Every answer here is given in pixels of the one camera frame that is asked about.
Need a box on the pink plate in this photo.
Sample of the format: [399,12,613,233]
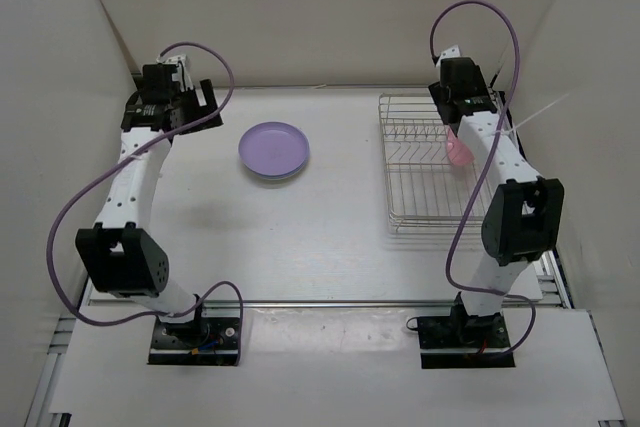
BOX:
[446,127,474,166]

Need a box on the purple plate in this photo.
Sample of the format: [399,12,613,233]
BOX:
[238,122,310,175]

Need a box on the blue plate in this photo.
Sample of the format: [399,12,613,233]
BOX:
[245,169,302,182]

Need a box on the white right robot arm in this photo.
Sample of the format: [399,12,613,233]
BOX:
[429,55,564,347]

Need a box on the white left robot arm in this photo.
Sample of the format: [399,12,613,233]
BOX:
[75,55,223,347]

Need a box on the white zip tie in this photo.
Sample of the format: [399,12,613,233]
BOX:
[502,92,571,135]

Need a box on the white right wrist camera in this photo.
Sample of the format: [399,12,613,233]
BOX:
[436,45,461,67]

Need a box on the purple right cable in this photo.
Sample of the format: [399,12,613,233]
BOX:
[429,0,537,358]

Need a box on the purple cable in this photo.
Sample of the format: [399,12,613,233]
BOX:
[429,0,537,358]
[46,41,246,366]

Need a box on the metal wire dish rack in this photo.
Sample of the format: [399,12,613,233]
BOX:
[378,93,481,236]

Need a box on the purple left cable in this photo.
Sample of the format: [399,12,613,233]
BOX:
[46,41,246,366]

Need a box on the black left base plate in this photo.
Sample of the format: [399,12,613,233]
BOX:
[147,307,243,367]

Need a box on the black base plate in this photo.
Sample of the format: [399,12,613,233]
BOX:
[147,307,243,367]
[415,314,516,370]

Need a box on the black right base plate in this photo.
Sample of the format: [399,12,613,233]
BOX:
[415,314,516,370]

